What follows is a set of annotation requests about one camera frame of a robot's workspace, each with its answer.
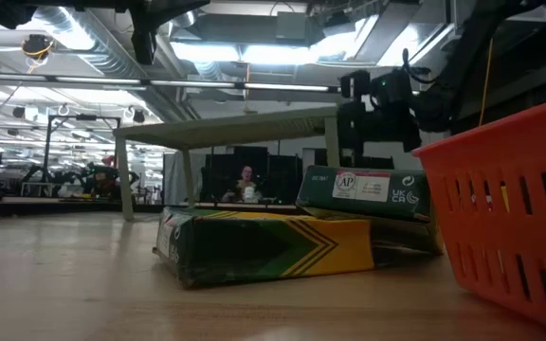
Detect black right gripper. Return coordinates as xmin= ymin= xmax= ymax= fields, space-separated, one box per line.
xmin=337 ymin=100 xmax=422 ymax=168

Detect Crayola crayon box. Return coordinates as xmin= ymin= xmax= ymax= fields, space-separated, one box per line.
xmin=295 ymin=164 xmax=445 ymax=256
xmin=152 ymin=206 xmax=376 ymax=289

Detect green mesh shelf riser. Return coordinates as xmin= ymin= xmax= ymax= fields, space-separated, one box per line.
xmin=113 ymin=105 xmax=341 ymax=222

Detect orange plastic basket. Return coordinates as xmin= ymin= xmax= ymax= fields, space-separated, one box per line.
xmin=412 ymin=92 xmax=546 ymax=337

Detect black office partition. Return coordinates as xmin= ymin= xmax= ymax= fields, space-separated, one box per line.
xmin=200 ymin=145 xmax=303 ymax=206

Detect black background furniture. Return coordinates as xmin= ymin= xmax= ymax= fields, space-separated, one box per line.
xmin=313 ymin=147 xmax=396 ymax=171

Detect person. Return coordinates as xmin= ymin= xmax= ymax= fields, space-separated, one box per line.
xmin=220 ymin=165 xmax=264 ymax=204

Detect long LED light bar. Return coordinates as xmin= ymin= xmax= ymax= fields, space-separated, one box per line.
xmin=0 ymin=70 xmax=343 ymax=94

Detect grey fabric cover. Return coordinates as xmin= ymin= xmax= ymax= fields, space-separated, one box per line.
xmin=162 ymin=151 xmax=208 ymax=206

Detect background robot arms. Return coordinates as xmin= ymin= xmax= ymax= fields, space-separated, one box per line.
xmin=21 ymin=155 xmax=139 ymax=200

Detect background workbench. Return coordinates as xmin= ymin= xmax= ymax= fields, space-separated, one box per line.
xmin=0 ymin=196 xmax=160 ymax=220

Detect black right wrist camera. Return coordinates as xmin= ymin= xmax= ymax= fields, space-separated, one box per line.
xmin=339 ymin=69 xmax=415 ymax=109

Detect yellow cable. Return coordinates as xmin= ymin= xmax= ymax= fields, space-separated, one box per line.
xmin=479 ymin=37 xmax=494 ymax=127

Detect black desk frame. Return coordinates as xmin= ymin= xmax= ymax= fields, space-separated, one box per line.
xmin=457 ymin=56 xmax=546 ymax=135

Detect black camera gantry frame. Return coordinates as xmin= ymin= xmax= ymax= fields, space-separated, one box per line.
xmin=43 ymin=113 xmax=122 ymax=190

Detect black ceiling cord reel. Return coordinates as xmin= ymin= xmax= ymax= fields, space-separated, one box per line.
xmin=20 ymin=33 xmax=56 ymax=72

